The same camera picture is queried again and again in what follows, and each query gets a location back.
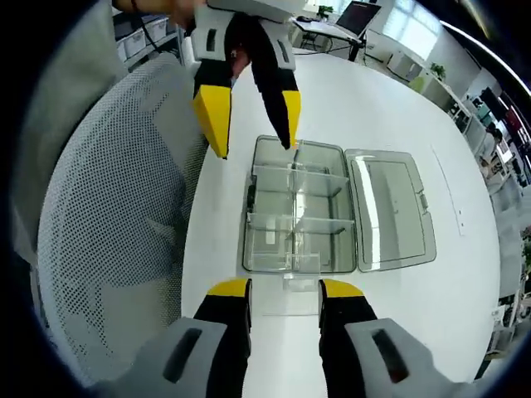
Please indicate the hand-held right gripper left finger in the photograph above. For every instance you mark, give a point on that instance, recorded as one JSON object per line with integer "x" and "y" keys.
{"x": 195, "y": 356}

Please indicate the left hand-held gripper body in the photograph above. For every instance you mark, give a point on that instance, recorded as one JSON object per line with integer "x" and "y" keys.
{"x": 257, "y": 8}

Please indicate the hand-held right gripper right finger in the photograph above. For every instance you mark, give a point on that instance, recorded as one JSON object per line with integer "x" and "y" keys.
{"x": 373, "y": 356}

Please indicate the long clear plastic divider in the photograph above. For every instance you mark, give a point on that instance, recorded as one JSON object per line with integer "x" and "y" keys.
{"x": 295, "y": 195}

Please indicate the grey transparent guide fixture box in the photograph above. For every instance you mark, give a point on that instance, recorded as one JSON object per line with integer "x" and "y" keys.
{"x": 390, "y": 207}

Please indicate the person's left hand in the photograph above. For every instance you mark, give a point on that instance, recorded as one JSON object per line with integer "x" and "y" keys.
{"x": 184, "y": 12}

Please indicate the potted plant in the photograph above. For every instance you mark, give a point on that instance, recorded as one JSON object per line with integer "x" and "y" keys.
{"x": 437, "y": 71}
{"x": 325, "y": 11}

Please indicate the black monitor stand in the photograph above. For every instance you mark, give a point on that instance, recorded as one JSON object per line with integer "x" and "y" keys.
{"x": 327, "y": 41}

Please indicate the storage shelf with bins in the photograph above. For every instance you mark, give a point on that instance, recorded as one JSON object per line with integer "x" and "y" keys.
{"x": 145, "y": 37}

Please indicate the black monitor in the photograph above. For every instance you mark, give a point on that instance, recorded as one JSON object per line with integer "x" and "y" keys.
{"x": 359, "y": 16}

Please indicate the grey mesh office chair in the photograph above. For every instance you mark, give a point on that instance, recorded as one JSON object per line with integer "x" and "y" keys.
{"x": 116, "y": 199}

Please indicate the operator in grey shirt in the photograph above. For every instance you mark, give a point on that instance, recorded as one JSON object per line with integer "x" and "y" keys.
{"x": 74, "y": 83}

